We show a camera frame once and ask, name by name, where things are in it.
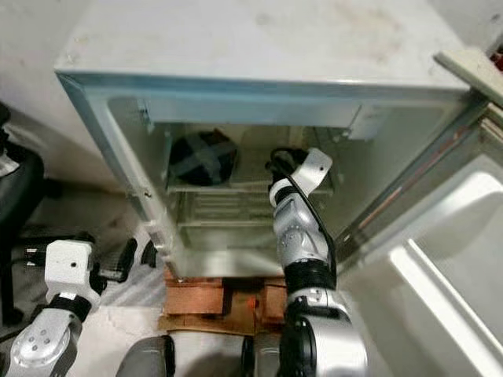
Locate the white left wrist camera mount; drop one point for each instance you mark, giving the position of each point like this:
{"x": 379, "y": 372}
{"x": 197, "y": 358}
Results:
{"x": 69, "y": 267}

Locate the brown cardboard sheet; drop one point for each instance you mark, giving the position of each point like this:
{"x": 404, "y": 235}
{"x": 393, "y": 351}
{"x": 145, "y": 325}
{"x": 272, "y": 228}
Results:
{"x": 204, "y": 326}

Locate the silver small fridge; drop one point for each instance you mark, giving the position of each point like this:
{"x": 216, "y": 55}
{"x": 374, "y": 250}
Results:
{"x": 283, "y": 39}

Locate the small black floor object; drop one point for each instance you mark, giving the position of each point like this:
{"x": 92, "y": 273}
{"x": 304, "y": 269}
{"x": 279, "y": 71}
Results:
{"x": 150, "y": 253}

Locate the clear fridge shelf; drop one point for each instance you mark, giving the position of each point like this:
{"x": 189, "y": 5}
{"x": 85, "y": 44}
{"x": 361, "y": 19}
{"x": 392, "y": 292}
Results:
{"x": 228, "y": 188}

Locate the red brick stack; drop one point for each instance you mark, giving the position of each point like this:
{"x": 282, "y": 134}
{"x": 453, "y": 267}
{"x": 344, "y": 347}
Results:
{"x": 192, "y": 298}

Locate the pale grey flat board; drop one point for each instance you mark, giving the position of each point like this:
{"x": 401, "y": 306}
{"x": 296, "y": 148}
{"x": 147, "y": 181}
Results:
{"x": 468, "y": 67}

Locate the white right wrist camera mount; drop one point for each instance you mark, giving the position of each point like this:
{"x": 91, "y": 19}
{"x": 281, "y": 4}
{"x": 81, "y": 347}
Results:
{"x": 316, "y": 166}

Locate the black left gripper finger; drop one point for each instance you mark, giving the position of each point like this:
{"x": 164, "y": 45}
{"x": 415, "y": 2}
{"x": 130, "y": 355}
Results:
{"x": 127, "y": 255}

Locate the clear fridge drawer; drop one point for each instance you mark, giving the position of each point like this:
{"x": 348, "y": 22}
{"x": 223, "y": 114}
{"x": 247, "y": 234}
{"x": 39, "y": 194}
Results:
{"x": 228, "y": 212}

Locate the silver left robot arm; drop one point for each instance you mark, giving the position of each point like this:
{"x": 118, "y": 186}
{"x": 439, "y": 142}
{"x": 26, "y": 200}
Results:
{"x": 39, "y": 345}

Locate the grey right robot leg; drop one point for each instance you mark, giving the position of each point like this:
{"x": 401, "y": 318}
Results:
{"x": 263, "y": 357}

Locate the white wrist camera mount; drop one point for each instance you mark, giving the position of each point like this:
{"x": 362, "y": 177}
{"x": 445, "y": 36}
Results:
{"x": 316, "y": 166}
{"x": 69, "y": 267}

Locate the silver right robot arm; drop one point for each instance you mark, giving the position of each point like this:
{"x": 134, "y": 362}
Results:
{"x": 299, "y": 236}

